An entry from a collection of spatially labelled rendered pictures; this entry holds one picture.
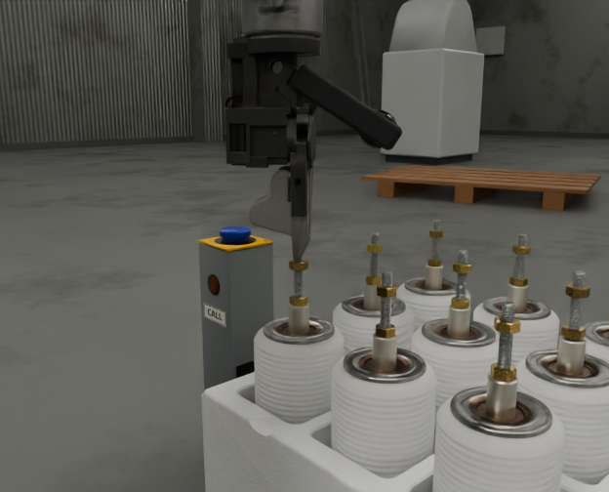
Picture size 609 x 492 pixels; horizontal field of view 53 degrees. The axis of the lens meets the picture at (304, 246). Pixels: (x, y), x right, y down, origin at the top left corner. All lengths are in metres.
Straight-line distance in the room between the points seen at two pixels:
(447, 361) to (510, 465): 0.17
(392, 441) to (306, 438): 0.09
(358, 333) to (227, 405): 0.16
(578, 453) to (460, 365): 0.13
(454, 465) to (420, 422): 0.08
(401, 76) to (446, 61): 0.41
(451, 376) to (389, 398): 0.11
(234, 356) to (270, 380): 0.16
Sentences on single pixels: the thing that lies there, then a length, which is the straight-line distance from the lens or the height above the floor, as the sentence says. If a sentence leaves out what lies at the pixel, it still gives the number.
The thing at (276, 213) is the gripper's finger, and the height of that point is 0.38.
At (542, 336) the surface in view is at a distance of 0.73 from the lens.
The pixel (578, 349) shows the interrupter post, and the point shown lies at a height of 0.27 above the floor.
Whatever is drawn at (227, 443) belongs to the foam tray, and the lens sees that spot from 0.67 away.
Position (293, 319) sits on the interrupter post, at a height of 0.27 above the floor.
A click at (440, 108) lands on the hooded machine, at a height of 0.46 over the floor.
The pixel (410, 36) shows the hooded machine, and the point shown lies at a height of 1.05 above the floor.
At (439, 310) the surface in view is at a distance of 0.78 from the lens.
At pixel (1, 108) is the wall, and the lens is 7.45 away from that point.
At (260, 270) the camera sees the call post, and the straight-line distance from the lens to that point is 0.77.
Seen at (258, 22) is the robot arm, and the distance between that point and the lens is 0.58.
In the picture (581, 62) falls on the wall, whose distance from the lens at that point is 10.53.
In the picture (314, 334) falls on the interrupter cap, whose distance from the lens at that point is 0.63.
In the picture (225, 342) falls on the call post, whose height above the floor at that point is 0.19.
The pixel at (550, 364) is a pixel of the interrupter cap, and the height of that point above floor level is 0.25.
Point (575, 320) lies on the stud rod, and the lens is 0.59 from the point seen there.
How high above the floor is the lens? 0.48
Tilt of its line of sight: 13 degrees down
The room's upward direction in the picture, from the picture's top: straight up
